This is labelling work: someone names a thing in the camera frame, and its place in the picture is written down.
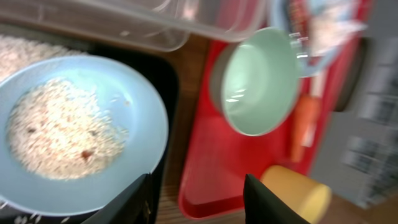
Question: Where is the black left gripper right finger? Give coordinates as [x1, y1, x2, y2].
[243, 174, 309, 224]

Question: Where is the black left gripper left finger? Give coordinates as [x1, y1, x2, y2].
[81, 174, 152, 224]

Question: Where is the light blue bowl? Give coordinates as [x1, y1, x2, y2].
[1, 55, 169, 217]

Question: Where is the white tissue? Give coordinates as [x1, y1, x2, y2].
[309, 0, 367, 57]

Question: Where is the red snack wrapper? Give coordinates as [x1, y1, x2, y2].
[285, 0, 310, 47]

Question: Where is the grey-blue dishwasher rack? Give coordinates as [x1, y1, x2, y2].
[310, 0, 397, 208]

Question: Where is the black waste tray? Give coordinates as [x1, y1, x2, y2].
[0, 23, 180, 224]

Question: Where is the yellow plastic cup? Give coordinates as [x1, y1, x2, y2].
[260, 165, 332, 223]

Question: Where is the red plastic tray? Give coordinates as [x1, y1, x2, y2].
[177, 0, 374, 220]

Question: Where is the orange carrot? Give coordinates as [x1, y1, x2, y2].
[290, 95, 310, 163]

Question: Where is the spilled white rice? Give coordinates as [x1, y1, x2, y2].
[7, 78, 129, 180]

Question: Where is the mint green bowl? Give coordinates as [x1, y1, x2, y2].
[208, 27, 301, 136]

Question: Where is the white plastic spoon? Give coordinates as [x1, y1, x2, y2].
[301, 70, 326, 147]

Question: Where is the clear plastic bin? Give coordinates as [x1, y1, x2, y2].
[1, 0, 269, 52]

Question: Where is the light blue plate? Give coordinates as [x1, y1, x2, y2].
[267, 0, 366, 77]

